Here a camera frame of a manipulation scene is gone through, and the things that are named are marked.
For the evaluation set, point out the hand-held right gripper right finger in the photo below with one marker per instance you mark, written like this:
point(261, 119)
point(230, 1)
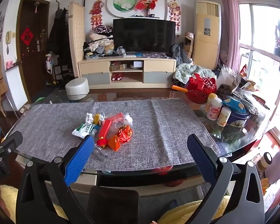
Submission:
point(201, 158)

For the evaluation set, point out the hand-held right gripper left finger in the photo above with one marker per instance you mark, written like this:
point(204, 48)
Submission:
point(80, 159)

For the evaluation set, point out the white green packet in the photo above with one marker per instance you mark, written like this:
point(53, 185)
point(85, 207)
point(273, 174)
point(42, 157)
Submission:
point(82, 130)

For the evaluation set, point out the blue eye drop bottle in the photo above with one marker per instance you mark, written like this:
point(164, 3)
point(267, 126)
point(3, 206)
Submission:
point(95, 130)

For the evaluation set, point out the orange red wrapper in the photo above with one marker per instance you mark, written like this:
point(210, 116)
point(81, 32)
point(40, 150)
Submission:
point(122, 137)

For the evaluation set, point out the clear plastic bag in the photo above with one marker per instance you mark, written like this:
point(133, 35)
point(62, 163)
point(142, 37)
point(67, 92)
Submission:
point(121, 124)

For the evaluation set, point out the black trash bin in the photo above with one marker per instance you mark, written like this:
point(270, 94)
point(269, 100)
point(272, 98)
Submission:
point(112, 205)

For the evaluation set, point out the small clear plastic wrapper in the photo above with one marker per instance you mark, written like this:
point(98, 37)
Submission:
point(99, 152)

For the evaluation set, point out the red plastic tube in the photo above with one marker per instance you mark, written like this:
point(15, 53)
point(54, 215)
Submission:
point(106, 128)

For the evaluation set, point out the crumpled white wrapper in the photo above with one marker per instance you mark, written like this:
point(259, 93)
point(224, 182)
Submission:
point(89, 117)

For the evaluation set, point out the yellow bottle cap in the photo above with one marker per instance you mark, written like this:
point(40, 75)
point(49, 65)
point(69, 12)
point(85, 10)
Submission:
point(97, 119)

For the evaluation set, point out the white bottle yellow label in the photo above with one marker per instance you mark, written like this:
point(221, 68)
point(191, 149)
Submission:
point(223, 117)

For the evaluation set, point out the white bottle pink label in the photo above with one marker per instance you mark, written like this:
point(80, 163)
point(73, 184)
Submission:
point(214, 109)

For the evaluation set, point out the white board easel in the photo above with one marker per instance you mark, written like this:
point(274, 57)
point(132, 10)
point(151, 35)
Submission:
point(15, 86)

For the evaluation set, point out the blue round tin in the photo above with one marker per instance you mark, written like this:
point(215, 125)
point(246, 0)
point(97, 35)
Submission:
point(239, 120)

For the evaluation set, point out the grey woven table mat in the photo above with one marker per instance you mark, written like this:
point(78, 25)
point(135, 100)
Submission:
point(154, 133)

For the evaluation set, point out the yellow fleece pants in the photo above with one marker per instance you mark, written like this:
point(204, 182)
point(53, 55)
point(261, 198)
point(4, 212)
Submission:
point(177, 212)

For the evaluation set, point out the white bottle yellow lid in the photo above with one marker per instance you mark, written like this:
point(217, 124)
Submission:
point(211, 98)

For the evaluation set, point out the white tissue ball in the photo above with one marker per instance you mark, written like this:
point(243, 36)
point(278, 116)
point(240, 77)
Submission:
point(128, 119)

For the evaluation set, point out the brown lidded jar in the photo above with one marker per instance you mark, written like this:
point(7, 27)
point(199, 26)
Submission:
point(265, 162)

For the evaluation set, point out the blue tissue pack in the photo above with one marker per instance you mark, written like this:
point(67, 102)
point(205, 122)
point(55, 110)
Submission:
point(234, 103)

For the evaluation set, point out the red cutout basket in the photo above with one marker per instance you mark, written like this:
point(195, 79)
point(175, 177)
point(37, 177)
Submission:
point(200, 88)

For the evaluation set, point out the white round stool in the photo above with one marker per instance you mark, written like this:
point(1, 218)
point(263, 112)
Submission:
point(77, 87)

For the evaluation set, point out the pale purple container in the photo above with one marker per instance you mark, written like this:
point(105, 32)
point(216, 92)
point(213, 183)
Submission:
point(278, 165)

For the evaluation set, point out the dark brown door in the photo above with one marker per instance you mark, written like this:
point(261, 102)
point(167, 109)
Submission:
point(35, 63)

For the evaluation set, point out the white plastic bag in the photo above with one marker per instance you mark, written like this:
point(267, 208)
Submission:
point(227, 77)

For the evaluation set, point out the green floral cloth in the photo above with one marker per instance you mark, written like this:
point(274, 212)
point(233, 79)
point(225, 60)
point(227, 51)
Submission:
point(185, 71)

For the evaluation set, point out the red diamond door sign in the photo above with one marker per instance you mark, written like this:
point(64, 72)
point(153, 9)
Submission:
point(26, 36)

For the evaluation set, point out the cream television cabinet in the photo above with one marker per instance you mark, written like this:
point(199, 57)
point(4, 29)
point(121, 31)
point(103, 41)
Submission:
point(154, 63)

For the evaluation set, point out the grey bundled clothes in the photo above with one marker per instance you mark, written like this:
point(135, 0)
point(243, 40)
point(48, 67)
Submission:
point(179, 53)

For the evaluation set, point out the cream standing air conditioner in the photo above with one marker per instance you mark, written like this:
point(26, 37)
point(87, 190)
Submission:
point(205, 51)

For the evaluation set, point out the dark hanging coats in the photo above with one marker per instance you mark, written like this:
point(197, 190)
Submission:
point(58, 39)

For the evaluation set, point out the cardboard boxes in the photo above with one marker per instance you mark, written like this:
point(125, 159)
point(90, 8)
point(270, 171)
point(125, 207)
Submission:
point(189, 43)

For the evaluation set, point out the beige folding screen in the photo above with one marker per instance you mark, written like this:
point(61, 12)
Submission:
point(77, 39)

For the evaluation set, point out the pile of clothes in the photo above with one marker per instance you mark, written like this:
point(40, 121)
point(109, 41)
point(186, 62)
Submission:
point(99, 42)

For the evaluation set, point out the pink curtain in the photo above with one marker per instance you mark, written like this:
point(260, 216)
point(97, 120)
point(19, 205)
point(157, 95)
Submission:
point(231, 28)

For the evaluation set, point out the black television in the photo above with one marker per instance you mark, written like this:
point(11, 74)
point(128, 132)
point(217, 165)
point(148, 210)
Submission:
point(142, 35)

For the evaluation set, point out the large window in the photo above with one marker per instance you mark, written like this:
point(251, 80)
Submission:
point(259, 28)

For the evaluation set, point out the red flags with sunflower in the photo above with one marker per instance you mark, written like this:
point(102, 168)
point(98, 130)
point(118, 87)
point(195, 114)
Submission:
point(145, 3)

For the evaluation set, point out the round lotus wall picture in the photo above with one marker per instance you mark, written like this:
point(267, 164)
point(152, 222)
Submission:
point(122, 3)

